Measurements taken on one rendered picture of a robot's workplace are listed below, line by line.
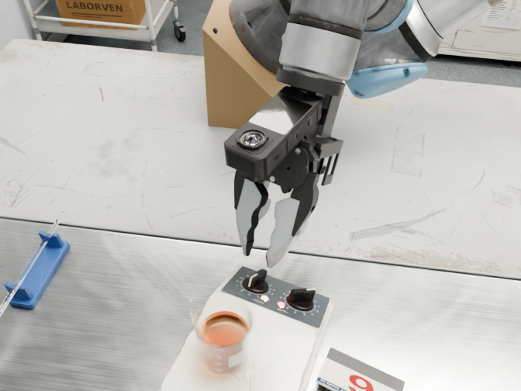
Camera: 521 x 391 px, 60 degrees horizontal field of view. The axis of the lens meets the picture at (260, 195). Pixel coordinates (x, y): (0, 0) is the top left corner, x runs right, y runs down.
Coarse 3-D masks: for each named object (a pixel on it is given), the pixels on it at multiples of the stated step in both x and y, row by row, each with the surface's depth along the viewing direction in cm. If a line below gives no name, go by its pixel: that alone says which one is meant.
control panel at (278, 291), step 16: (240, 272) 56; (224, 288) 52; (240, 288) 53; (272, 288) 54; (288, 288) 55; (256, 304) 50; (272, 304) 51; (288, 304) 52; (320, 304) 53; (304, 320) 49; (320, 320) 50
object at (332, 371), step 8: (328, 368) 50; (336, 368) 51; (328, 376) 49; (336, 376) 49; (344, 376) 50; (352, 376) 50; (360, 376) 51; (336, 384) 48; (344, 384) 48; (352, 384) 49; (360, 384) 49; (368, 384) 50; (376, 384) 50
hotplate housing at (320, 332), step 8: (232, 272) 56; (328, 304) 54; (328, 312) 53; (296, 320) 49; (328, 320) 51; (320, 328) 49; (320, 336) 48; (320, 344) 48; (312, 352) 46; (312, 360) 46; (312, 368) 47; (304, 376) 45; (304, 384) 44
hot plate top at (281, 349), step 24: (264, 312) 47; (192, 336) 45; (264, 336) 45; (288, 336) 45; (312, 336) 46; (192, 360) 43; (264, 360) 44; (288, 360) 44; (168, 384) 42; (192, 384) 42; (216, 384) 42; (240, 384) 42; (264, 384) 42; (288, 384) 42
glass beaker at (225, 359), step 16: (192, 304) 40; (208, 304) 41; (224, 304) 42; (240, 304) 41; (192, 320) 39; (240, 336) 37; (208, 352) 39; (224, 352) 38; (240, 352) 40; (208, 368) 42; (224, 368) 41; (240, 368) 42
